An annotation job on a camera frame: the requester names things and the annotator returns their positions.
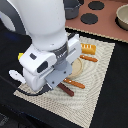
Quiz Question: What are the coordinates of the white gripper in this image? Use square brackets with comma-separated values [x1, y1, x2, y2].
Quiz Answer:
[21, 34, 81, 93]

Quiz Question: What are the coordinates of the brown toy sausage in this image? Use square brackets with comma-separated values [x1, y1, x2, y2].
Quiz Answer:
[58, 83, 74, 97]

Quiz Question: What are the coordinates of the orange toy bread loaf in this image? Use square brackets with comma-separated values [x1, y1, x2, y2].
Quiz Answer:
[81, 43, 96, 55]

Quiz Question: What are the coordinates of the yellow box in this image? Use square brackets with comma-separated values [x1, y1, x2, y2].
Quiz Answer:
[18, 53, 24, 60]

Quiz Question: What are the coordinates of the white fish-shaped toy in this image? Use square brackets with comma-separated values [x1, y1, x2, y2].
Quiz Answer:
[9, 70, 26, 84]

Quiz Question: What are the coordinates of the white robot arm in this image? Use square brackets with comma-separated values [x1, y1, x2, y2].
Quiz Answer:
[0, 0, 81, 95]

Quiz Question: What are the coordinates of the tan round plate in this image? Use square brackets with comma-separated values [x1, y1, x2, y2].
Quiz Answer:
[72, 58, 83, 77]

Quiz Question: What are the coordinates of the beige woven placemat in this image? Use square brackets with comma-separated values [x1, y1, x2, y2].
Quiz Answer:
[14, 37, 115, 128]

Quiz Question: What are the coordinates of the dark grey cooking pot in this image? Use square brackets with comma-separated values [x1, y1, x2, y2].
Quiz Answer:
[63, 0, 81, 20]

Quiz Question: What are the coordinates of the black stove burner disc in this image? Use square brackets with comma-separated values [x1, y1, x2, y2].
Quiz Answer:
[81, 13, 98, 25]

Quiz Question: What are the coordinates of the pink stove board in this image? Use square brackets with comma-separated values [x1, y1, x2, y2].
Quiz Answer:
[66, 0, 128, 43]

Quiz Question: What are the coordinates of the beige bowl on stove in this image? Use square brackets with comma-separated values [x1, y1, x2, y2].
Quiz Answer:
[116, 4, 128, 30]

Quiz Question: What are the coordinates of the black cable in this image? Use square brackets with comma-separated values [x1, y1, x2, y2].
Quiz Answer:
[20, 84, 53, 98]

